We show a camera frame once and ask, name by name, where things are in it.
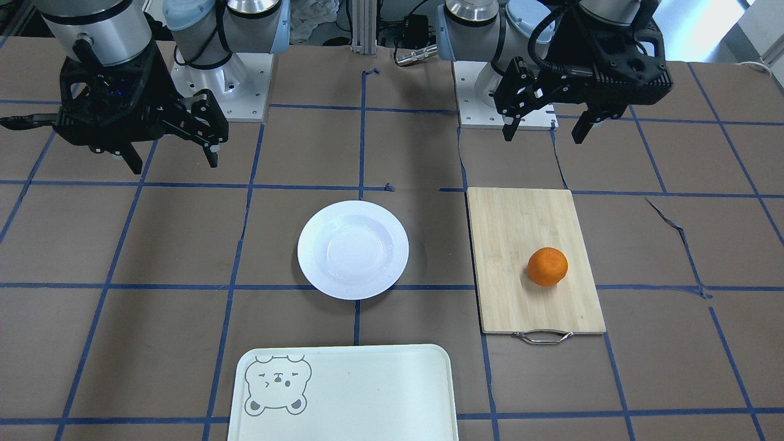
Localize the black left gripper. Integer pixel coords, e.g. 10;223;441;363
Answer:
494;5;674;145

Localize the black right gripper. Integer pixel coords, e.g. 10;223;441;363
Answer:
55;37;229;175

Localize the orange mandarin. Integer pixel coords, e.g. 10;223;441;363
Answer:
526;247;568;287

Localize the white round plate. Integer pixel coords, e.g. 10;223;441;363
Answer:
297;200;409;300

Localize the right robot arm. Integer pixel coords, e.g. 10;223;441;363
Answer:
2;1;291;174

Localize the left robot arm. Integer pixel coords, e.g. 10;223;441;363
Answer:
437;1;674;143

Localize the cream bear tray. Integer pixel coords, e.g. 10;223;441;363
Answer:
227;344;459;440

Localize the bamboo cutting board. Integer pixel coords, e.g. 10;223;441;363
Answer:
467;187;606;344

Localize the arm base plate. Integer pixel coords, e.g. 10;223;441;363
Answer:
453;61;559;130
170;53;275;123

